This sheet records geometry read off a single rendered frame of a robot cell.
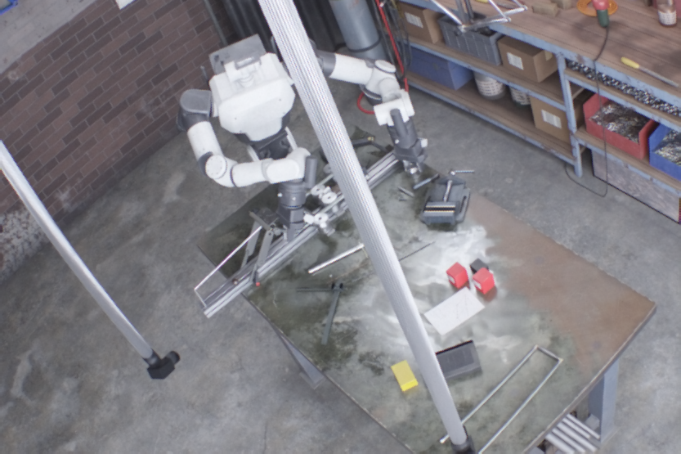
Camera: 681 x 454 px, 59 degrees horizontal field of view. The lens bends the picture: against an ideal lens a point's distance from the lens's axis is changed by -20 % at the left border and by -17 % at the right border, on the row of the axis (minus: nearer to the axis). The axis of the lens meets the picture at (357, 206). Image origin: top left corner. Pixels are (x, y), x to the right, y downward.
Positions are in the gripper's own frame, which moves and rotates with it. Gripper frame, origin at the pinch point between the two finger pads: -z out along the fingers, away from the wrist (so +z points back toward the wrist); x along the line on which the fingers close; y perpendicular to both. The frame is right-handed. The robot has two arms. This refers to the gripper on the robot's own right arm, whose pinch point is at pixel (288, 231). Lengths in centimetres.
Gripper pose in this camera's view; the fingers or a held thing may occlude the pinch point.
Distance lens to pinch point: 233.5
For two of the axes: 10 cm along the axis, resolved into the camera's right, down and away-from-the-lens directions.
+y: -8.0, 1.6, -5.8
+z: 1.2, -9.0, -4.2
